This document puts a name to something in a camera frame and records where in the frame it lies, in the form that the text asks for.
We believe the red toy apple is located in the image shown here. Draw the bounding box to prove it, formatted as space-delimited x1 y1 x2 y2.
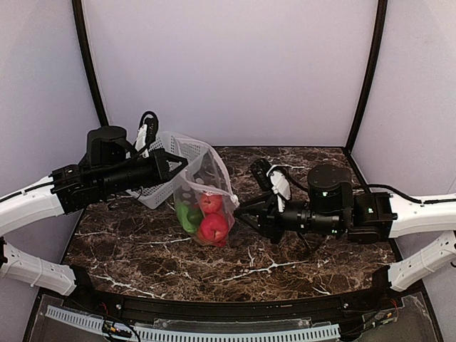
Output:
199 213 229 242

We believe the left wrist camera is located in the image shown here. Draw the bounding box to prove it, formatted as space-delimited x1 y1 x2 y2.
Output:
134 111 159 158

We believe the white slotted cable duct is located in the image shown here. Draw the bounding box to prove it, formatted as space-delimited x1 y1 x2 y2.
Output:
45 305 341 342

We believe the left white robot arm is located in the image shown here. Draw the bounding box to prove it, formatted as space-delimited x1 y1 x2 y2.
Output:
1 120 188 296

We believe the right black frame post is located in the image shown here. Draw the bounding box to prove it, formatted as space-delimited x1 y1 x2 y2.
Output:
345 0 388 155

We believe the green toy cucumber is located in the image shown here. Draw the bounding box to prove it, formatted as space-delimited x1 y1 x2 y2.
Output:
175 201 195 234

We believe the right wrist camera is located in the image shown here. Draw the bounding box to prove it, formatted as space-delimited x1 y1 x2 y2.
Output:
250 158 291 212

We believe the left black frame post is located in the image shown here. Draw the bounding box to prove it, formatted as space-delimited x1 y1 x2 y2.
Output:
71 0 109 127

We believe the black front frame rail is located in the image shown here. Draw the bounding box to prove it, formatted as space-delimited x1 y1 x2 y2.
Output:
64 289 380 323

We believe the clear dotted zip top bag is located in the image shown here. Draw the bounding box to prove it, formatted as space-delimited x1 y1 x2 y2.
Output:
173 142 239 247

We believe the black frame post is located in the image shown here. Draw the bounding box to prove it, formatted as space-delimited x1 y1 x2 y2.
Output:
345 0 388 155
71 0 109 127

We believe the green orange toy mango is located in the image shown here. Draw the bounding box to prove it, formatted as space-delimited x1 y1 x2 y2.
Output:
187 208 204 227

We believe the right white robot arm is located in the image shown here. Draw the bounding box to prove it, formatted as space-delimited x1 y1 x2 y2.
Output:
235 160 455 292

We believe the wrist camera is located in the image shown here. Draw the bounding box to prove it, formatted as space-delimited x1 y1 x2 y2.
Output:
134 111 159 158
250 158 291 212

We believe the white perforated plastic basket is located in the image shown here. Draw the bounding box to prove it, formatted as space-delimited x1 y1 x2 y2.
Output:
126 130 213 209

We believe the red toy orange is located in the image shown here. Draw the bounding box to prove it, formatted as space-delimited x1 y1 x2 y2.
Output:
199 194 223 214

